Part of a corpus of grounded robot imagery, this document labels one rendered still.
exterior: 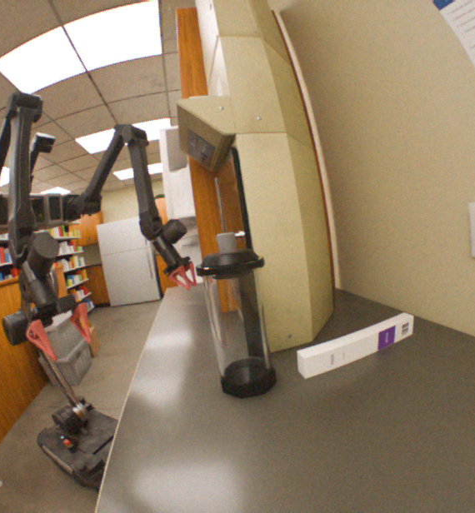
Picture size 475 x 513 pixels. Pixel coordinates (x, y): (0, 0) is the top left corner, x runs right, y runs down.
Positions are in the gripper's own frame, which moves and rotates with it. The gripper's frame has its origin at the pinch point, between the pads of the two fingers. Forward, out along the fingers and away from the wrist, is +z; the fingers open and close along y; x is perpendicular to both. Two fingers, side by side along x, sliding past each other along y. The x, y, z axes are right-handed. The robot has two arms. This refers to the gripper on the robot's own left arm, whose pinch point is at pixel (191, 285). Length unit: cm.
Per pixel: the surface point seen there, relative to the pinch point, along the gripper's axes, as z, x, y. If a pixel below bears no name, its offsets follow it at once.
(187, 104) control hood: -27, -41, -30
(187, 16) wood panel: -99, -69, 5
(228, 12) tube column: -50, -69, -23
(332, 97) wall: -22, -79, 15
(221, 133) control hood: -17, -42, -26
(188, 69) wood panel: -67, -48, 5
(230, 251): 4.3, -32.6, -37.5
